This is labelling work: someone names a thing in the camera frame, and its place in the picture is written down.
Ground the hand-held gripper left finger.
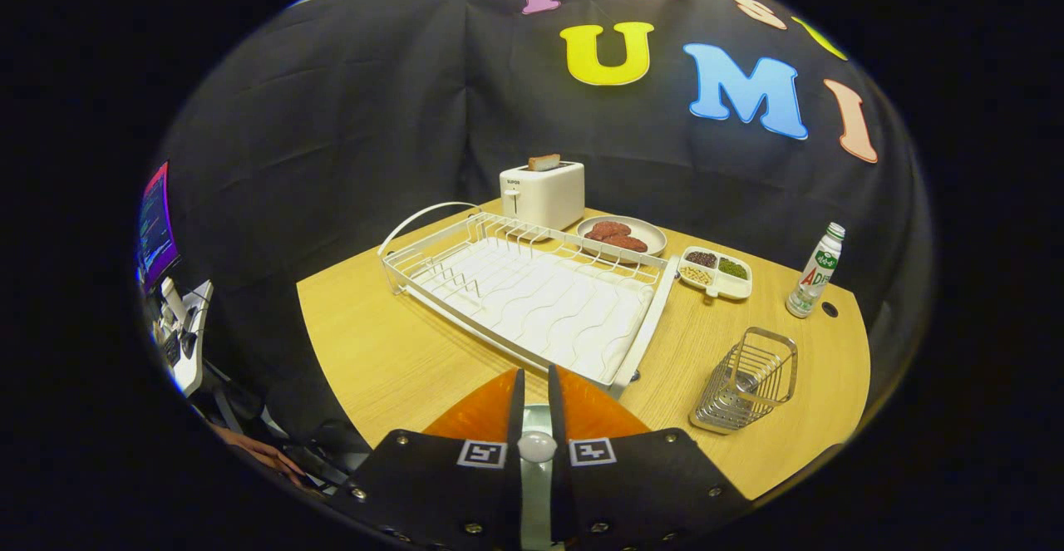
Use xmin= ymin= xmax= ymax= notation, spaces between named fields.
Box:
xmin=327 ymin=367 xmax=527 ymax=551

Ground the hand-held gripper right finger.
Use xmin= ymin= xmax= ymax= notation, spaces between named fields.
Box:
xmin=546 ymin=364 xmax=751 ymax=551

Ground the light green plate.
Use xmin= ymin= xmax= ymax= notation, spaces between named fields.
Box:
xmin=520 ymin=404 xmax=555 ymax=551

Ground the white wire dish rack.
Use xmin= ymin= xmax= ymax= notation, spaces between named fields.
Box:
xmin=377 ymin=200 xmax=681 ymax=400

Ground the metal wire basket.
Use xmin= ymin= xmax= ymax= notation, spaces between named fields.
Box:
xmin=688 ymin=327 xmax=800 ymax=435

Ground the beige plate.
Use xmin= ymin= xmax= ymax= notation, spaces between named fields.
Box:
xmin=575 ymin=214 xmax=668 ymax=258

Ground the white divided dish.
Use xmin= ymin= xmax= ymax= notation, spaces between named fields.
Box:
xmin=677 ymin=246 xmax=754 ymax=302

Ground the white drainer tray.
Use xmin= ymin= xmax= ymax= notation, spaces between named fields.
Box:
xmin=413 ymin=239 xmax=658 ymax=386

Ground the white toaster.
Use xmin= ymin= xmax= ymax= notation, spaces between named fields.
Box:
xmin=499 ymin=160 xmax=586 ymax=232

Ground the white drink bottle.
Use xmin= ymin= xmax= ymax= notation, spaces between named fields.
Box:
xmin=785 ymin=221 xmax=847 ymax=320

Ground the white equipment stand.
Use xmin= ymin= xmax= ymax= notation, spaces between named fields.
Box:
xmin=154 ymin=277 xmax=215 ymax=398

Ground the computer monitor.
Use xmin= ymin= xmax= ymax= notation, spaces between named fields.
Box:
xmin=136 ymin=160 xmax=180 ymax=290

